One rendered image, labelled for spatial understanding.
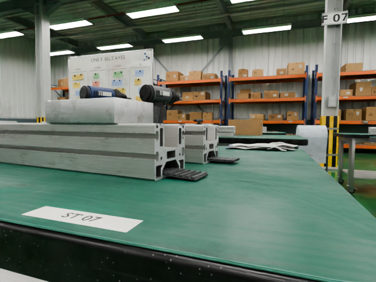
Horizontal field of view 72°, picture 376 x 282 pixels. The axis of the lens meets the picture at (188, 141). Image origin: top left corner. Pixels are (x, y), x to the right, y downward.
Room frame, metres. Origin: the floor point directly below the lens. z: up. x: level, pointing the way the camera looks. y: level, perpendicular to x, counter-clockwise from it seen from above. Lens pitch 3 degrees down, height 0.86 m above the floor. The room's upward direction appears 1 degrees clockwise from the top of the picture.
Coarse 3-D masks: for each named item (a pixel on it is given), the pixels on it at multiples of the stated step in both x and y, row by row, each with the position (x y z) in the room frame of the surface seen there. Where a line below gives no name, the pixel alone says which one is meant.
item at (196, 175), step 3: (198, 171) 0.41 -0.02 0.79; (189, 174) 0.39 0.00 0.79; (192, 174) 0.39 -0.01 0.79; (195, 174) 0.40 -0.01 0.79; (198, 174) 0.39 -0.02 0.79; (201, 174) 0.40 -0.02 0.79; (204, 174) 0.41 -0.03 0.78; (207, 174) 0.41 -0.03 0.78; (186, 177) 0.38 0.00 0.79; (189, 177) 0.38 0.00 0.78; (192, 177) 0.37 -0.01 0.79; (195, 177) 0.37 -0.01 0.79; (198, 177) 0.38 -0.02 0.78; (201, 177) 0.39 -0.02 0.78; (195, 180) 0.37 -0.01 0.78
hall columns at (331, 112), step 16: (48, 16) 8.19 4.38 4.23; (48, 32) 8.18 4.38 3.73; (336, 32) 5.43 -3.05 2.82; (48, 48) 8.17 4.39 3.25; (336, 48) 5.43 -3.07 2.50; (48, 64) 8.15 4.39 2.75; (336, 64) 5.42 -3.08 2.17; (48, 80) 8.14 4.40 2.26; (336, 80) 5.42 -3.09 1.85; (48, 96) 8.13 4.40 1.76; (336, 112) 5.37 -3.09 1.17; (336, 128) 5.27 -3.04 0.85; (336, 144) 5.27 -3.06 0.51; (336, 160) 5.26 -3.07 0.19
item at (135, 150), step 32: (0, 128) 0.53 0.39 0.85; (32, 128) 0.49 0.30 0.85; (64, 128) 0.45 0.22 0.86; (96, 128) 0.42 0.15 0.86; (128, 128) 0.39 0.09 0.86; (160, 128) 0.40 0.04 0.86; (0, 160) 0.53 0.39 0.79; (32, 160) 0.49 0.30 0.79; (64, 160) 0.45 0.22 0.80; (96, 160) 0.42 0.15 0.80; (128, 160) 0.39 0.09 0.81; (160, 160) 0.39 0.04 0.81
